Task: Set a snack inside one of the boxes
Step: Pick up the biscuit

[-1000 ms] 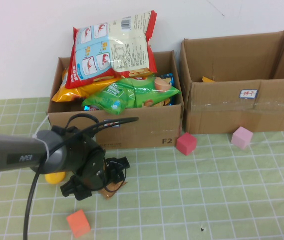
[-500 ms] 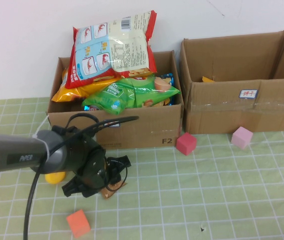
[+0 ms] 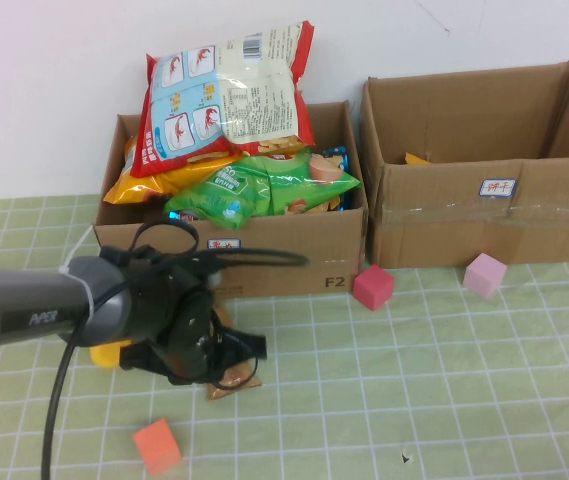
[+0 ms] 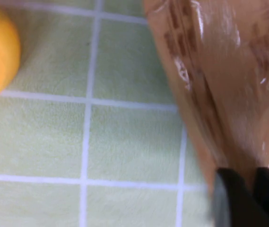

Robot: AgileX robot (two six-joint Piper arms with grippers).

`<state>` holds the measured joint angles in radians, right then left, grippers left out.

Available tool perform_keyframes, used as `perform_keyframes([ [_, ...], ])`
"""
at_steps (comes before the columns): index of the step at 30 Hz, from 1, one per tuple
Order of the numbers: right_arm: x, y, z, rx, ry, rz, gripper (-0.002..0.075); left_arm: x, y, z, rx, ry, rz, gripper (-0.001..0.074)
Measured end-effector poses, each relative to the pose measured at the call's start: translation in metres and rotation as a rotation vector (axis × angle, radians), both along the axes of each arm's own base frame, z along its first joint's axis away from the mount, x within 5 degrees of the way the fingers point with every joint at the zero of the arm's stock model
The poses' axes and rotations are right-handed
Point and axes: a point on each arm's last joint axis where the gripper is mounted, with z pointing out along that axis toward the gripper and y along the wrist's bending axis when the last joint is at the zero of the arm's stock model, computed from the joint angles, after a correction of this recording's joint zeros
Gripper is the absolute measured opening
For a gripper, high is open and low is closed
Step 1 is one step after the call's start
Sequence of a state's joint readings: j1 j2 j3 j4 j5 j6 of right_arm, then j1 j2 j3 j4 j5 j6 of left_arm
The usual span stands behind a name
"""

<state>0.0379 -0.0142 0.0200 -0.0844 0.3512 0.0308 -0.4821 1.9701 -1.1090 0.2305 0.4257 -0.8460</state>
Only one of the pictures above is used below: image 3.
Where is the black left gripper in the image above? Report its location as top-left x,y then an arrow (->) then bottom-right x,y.
118,288 -> 269,386

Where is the brown snack packet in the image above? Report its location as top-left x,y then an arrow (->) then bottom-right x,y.
206,299 -> 264,402

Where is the blue snack bag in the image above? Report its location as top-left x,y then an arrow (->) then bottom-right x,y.
319,145 -> 350,211

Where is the yellow rubber duck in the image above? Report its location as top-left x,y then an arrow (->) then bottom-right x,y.
89,342 -> 128,370

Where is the cardboard box printed F2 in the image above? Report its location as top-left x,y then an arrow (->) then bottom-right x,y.
92,101 -> 370,301

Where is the orange foam cube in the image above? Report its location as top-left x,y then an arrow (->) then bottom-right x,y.
132,418 -> 183,477

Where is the white zip tie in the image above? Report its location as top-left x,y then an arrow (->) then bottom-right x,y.
61,227 -> 99,321

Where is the small blue foil packet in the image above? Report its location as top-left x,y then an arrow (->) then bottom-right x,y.
167,209 -> 205,224

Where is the green chip bag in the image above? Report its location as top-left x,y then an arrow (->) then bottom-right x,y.
164,152 -> 364,232

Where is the orange chip bag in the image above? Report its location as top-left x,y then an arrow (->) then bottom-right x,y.
102,134 -> 245,206

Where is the green checked tablecloth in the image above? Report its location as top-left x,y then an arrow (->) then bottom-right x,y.
0,194 -> 569,480

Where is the red foam cube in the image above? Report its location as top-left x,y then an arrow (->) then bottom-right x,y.
352,264 -> 396,312

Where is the red shrimp chip bag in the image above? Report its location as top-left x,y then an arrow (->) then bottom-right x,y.
130,19 -> 316,179

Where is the taped cardboard box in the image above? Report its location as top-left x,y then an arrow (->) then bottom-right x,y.
361,60 -> 569,270

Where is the pink foam cube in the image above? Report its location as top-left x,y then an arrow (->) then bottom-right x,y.
462,252 -> 508,300

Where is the clear packing tape strip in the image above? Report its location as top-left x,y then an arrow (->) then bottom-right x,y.
373,199 -> 569,225

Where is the thin black cable loop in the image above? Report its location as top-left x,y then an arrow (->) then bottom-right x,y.
131,219 -> 200,262

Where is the thick black cable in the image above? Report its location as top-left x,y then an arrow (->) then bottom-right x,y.
41,248 -> 313,480

